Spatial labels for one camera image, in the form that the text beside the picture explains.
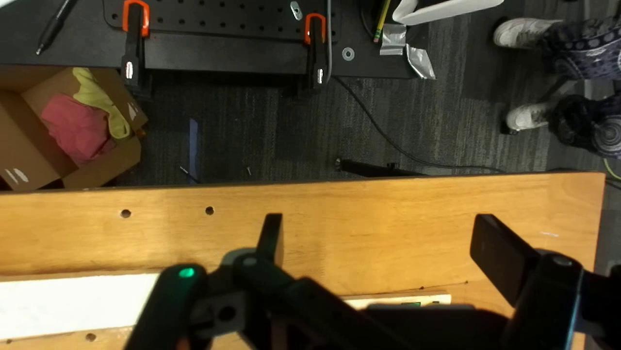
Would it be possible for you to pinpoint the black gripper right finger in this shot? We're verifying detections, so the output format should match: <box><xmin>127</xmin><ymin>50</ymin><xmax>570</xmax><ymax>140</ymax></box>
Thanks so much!
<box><xmin>471</xmin><ymin>211</ymin><xmax>542</xmax><ymax>307</ymax></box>

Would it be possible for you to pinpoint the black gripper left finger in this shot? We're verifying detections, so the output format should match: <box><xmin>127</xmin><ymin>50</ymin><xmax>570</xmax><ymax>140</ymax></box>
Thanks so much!
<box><xmin>257</xmin><ymin>211</ymin><xmax>286</xmax><ymax>266</ymax></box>

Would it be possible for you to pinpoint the blue strip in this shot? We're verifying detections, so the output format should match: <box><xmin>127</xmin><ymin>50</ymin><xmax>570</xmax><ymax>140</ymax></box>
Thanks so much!
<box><xmin>187</xmin><ymin>116</ymin><xmax>203</xmax><ymax>167</ymax></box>

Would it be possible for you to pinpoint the white shoe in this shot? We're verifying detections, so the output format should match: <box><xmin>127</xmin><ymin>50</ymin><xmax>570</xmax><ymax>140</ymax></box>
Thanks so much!
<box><xmin>504</xmin><ymin>99</ymin><xmax>564</xmax><ymax>134</ymax></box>
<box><xmin>494</xmin><ymin>15</ymin><xmax>568</xmax><ymax>50</ymax></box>

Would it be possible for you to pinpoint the patterned trouser leg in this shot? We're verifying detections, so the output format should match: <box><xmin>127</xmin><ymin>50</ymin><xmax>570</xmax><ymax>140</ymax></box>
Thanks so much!
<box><xmin>546</xmin><ymin>13</ymin><xmax>621</xmax><ymax>85</ymax></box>
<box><xmin>550</xmin><ymin>91</ymin><xmax>621</xmax><ymax>161</ymax></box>

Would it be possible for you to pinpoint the orange and black clamp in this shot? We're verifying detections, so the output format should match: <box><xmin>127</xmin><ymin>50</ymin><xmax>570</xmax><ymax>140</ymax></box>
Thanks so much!
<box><xmin>302</xmin><ymin>9</ymin><xmax>335</xmax><ymax>93</ymax></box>
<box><xmin>121</xmin><ymin>0</ymin><xmax>154</xmax><ymax>99</ymax></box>

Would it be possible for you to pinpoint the black perforated board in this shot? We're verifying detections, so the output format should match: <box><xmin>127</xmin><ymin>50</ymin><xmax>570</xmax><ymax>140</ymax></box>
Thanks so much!
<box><xmin>104</xmin><ymin>0</ymin><xmax>416</xmax><ymax>81</ymax></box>

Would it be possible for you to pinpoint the yellow cloth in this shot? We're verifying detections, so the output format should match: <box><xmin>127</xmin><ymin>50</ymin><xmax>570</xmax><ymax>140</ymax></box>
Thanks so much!
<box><xmin>71</xmin><ymin>66</ymin><xmax>135</xmax><ymax>141</ymax></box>

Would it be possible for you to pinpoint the white long flat block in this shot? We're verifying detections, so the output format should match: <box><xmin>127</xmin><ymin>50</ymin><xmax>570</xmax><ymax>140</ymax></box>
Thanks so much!
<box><xmin>0</xmin><ymin>270</ymin><xmax>162</xmax><ymax>342</ymax></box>

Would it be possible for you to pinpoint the pink cloth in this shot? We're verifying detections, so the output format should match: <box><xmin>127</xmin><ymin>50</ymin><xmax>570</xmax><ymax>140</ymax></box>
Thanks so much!
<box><xmin>40</xmin><ymin>93</ymin><xmax>113</xmax><ymax>167</ymax></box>

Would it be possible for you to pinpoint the open cardboard box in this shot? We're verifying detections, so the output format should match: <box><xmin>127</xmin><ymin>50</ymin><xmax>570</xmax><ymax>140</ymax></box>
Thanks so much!
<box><xmin>0</xmin><ymin>66</ymin><xmax>150</xmax><ymax>192</ymax></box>

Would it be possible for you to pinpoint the black pen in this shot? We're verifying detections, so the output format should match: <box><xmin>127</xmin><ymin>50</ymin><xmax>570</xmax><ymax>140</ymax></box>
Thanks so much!
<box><xmin>36</xmin><ymin>0</ymin><xmax>80</xmax><ymax>56</ymax></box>

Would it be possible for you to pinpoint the black floor cable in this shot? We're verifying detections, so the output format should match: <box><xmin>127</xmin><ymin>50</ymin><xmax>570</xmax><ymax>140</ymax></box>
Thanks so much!
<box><xmin>333</xmin><ymin>75</ymin><xmax>513</xmax><ymax>175</ymax></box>

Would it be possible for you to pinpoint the silver metal bracket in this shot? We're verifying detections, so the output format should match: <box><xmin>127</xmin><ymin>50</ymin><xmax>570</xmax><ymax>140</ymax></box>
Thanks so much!
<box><xmin>379</xmin><ymin>23</ymin><xmax>439</xmax><ymax>81</ymax></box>

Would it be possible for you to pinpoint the white plastic frame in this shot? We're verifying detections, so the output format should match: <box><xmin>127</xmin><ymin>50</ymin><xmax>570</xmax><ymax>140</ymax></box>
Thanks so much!
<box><xmin>393</xmin><ymin>0</ymin><xmax>505</xmax><ymax>27</ymax></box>

